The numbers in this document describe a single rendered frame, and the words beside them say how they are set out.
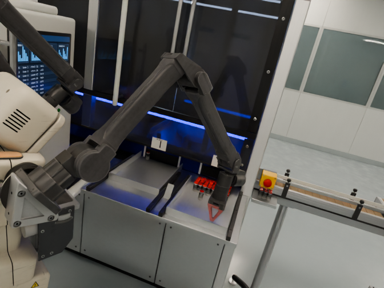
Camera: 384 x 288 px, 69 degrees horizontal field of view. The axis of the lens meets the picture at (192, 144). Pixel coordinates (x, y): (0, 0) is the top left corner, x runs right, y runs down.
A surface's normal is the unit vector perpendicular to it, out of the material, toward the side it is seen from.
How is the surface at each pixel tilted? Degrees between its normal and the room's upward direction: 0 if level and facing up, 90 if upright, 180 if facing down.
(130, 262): 90
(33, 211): 90
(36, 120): 90
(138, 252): 90
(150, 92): 80
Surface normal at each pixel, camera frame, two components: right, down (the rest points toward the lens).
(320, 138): -0.29, 0.28
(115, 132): 0.69, 0.12
